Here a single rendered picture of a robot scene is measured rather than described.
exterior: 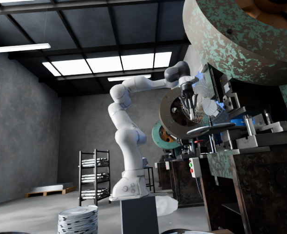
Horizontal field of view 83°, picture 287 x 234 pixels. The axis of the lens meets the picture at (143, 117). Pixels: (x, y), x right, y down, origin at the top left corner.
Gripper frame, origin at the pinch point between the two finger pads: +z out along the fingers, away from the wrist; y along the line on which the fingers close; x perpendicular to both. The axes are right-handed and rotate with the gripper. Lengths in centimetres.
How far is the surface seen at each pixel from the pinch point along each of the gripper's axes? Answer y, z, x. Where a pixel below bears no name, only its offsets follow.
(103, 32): 122, -341, -270
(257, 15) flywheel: -28, -35, 39
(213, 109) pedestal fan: -47, -24, -74
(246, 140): -21.5, 21.2, 14.4
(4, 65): 432, -295, -309
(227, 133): -18.2, 14.8, 3.2
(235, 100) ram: -27.7, -5.0, 4.2
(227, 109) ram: -24.6, -1.1, -1.7
